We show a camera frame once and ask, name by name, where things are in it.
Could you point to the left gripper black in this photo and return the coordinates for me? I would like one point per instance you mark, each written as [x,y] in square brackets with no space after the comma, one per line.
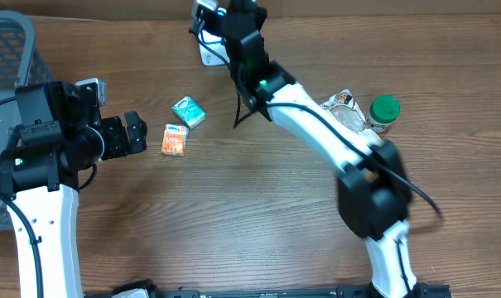
[114,136]

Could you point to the clear plastic snack bag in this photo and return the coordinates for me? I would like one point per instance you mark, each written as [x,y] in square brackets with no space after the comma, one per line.
[346,110]

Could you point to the white barcode scanner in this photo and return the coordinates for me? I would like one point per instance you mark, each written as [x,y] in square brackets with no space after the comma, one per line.
[212,49]

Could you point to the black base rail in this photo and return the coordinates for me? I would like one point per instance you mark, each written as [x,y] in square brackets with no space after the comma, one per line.
[146,288]

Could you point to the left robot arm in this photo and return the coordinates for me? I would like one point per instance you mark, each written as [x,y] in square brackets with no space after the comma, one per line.
[61,133]

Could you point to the grey plastic mesh basket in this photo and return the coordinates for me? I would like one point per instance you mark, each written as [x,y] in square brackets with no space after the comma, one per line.
[20,65]

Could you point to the teal tissue pack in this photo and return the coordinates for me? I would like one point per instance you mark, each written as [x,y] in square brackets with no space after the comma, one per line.
[190,113]

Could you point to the orange tissue pack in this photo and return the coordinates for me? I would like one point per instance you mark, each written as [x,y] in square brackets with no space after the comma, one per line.
[174,140]

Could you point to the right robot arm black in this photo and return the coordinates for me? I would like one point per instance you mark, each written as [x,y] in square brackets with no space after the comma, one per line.
[373,191]

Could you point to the green lid jar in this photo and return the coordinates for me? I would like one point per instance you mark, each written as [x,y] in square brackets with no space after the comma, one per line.
[382,112]

